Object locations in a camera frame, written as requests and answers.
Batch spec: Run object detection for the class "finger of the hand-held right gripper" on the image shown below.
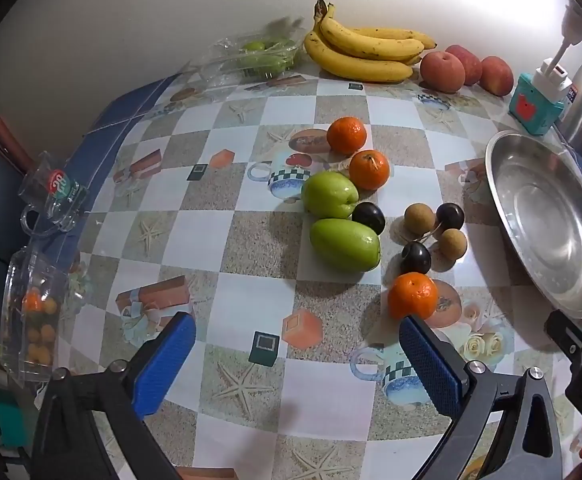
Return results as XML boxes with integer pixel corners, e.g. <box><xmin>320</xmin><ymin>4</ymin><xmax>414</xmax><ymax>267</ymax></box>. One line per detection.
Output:
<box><xmin>545</xmin><ymin>310</ymin><xmax>582</xmax><ymax>363</ymax></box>

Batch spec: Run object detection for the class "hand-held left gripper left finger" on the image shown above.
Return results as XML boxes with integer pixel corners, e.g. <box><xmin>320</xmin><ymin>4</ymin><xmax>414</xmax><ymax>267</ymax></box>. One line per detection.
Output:
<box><xmin>31</xmin><ymin>311</ymin><xmax>197</xmax><ymax>480</ymax></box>

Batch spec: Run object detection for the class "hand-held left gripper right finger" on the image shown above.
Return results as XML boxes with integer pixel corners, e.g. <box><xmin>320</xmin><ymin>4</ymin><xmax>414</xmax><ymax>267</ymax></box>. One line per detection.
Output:
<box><xmin>400</xmin><ymin>314</ymin><xmax>564</xmax><ymax>480</ymax></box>

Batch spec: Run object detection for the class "orange tangerine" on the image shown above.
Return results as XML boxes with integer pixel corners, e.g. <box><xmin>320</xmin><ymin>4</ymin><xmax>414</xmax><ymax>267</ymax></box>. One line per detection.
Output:
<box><xmin>349</xmin><ymin>150</ymin><xmax>390</xmax><ymax>191</ymax></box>
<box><xmin>387</xmin><ymin>272</ymin><xmax>439</xmax><ymax>322</ymax></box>
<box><xmin>326</xmin><ymin>116</ymin><xmax>367</xmax><ymax>155</ymax></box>

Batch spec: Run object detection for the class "dark cherry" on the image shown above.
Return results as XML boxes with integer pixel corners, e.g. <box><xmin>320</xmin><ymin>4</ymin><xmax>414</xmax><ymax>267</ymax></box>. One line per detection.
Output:
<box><xmin>436</xmin><ymin>203</ymin><xmax>466</xmax><ymax>231</ymax></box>
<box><xmin>401</xmin><ymin>241</ymin><xmax>432</xmax><ymax>275</ymax></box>
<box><xmin>352</xmin><ymin>202</ymin><xmax>387</xmax><ymax>235</ymax></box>

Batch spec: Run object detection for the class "steel bowl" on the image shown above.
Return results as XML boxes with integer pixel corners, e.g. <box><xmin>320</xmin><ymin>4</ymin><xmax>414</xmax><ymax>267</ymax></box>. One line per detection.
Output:
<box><xmin>485</xmin><ymin>130</ymin><xmax>582</xmax><ymax>320</ymax></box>

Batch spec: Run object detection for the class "brown longan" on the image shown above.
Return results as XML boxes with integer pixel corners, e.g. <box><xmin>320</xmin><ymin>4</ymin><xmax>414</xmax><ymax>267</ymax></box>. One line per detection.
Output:
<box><xmin>404</xmin><ymin>203</ymin><xmax>438</xmax><ymax>235</ymax></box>
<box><xmin>438</xmin><ymin>228</ymin><xmax>468</xmax><ymax>258</ymax></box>

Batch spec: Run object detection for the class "green jujube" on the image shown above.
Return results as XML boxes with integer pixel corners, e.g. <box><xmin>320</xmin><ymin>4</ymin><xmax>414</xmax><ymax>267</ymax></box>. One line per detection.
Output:
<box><xmin>301</xmin><ymin>170</ymin><xmax>360</xmax><ymax>219</ymax></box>
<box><xmin>310</xmin><ymin>218</ymin><xmax>382</xmax><ymax>274</ymax></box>

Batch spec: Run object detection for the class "cluster of small green fruits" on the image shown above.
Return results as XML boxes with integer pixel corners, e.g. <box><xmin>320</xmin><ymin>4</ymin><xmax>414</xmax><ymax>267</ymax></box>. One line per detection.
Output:
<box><xmin>241</xmin><ymin>40</ymin><xmax>297</xmax><ymax>76</ymax></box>

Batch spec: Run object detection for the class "clear container of kumquats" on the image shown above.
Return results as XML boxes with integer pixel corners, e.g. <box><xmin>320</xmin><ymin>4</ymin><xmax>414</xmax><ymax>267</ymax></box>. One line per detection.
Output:
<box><xmin>0</xmin><ymin>247</ymin><xmax>89</xmax><ymax>388</ymax></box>

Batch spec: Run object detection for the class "checkered printed tablecloth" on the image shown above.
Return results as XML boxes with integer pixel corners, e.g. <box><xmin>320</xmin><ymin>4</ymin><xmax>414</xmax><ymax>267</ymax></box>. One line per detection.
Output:
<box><xmin>21</xmin><ymin>67</ymin><xmax>582</xmax><ymax>480</ymax></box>

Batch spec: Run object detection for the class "glass mug with label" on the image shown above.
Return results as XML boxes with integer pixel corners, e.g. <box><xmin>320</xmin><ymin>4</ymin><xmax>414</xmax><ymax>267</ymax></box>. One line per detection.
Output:
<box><xmin>18</xmin><ymin>151</ymin><xmax>89</xmax><ymax>238</ymax></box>

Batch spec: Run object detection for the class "teal box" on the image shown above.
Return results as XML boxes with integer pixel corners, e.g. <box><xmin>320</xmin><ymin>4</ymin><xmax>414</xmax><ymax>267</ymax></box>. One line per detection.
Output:
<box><xmin>510</xmin><ymin>72</ymin><xmax>566</xmax><ymax>136</ymax></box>

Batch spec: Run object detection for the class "white power adapter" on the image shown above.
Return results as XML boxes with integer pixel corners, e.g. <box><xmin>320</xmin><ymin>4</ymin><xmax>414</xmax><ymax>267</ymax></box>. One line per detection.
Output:
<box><xmin>533</xmin><ymin>55</ymin><xmax>573</xmax><ymax>93</ymax></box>

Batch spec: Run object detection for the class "brown wooden bar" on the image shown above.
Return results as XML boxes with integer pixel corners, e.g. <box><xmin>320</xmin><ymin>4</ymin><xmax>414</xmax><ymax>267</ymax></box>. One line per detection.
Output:
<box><xmin>0</xmin><ymin>116</ymin><xmax>34</xmax><ymax>173</ymax></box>

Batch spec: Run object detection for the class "red apple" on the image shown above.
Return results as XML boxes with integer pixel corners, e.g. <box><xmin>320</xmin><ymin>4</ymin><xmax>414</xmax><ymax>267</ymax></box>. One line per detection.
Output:
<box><xmin>480</xmin><ymin>56</ymin><xmax>514</xmax><ymax>97</ymax></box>
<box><xmin>419</xmin><ymin>51</ymin><xmax>466</xmax><ymax>94</ymax></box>
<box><xmin>445</xmin><ymin>45</ymin><xmax>484</xmax><ymax>87</ymax></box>

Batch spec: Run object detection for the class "bag of green fruit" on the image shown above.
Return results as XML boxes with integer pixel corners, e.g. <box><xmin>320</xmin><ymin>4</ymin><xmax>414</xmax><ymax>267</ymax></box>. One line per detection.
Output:
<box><xmin>186</xmin><ymin>30</ymin><xmax>304</xmax><ymax>86</ymax></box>

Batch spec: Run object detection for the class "yellow banana bunch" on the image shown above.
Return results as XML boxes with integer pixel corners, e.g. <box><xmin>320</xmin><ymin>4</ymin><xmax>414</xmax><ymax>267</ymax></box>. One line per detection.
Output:
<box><xmin>303</xmin><ymin>0</ymin><xmax>438</xmax><ymax>84</ymax></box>

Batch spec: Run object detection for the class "white cable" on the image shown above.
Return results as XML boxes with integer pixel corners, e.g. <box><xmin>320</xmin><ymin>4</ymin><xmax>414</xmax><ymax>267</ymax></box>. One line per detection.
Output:
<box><xmin>546</xmin><ymin>2</ymin><xmax>582</xmax><ymax>68</ymax></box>

